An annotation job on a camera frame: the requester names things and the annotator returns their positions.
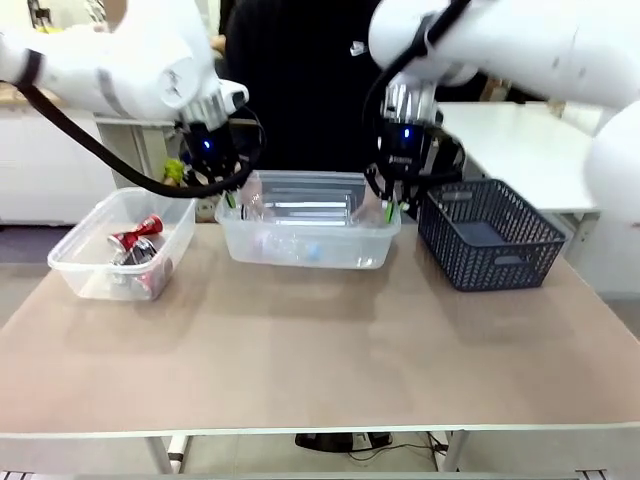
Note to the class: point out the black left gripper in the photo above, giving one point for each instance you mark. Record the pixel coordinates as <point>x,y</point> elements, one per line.
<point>207,145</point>

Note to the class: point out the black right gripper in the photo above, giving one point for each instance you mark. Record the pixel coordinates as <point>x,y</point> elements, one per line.
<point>405,145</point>

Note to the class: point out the clear plastic container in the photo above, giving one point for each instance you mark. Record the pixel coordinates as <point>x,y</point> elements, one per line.
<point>85,270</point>
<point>350,245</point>

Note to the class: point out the red crushed can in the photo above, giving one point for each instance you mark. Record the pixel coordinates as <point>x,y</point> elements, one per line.
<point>137,232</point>

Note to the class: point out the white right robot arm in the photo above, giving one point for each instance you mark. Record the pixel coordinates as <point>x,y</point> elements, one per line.
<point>525,45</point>

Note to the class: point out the dark plastic lattice basket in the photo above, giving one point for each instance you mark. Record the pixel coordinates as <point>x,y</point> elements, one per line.
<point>500,270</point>

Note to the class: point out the person's left hand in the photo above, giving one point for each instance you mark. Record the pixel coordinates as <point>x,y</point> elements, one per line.
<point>367,207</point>

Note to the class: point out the person's right hand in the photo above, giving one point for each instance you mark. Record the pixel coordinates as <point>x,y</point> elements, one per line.
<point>252,195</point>

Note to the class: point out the yellow-green bag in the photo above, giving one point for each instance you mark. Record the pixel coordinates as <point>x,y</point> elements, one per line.
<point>175,171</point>

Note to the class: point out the white side table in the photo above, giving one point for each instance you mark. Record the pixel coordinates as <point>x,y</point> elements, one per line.
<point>515,145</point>

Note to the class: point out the person's black torso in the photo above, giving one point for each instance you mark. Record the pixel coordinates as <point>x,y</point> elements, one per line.
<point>300,75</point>

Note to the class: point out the black stand base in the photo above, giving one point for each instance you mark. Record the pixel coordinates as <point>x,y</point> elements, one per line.
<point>345,440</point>

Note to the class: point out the white table leg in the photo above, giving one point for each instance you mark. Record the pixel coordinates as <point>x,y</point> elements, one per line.
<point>178,452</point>

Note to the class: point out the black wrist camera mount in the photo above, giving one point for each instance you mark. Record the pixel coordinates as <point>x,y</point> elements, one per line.
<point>447,155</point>

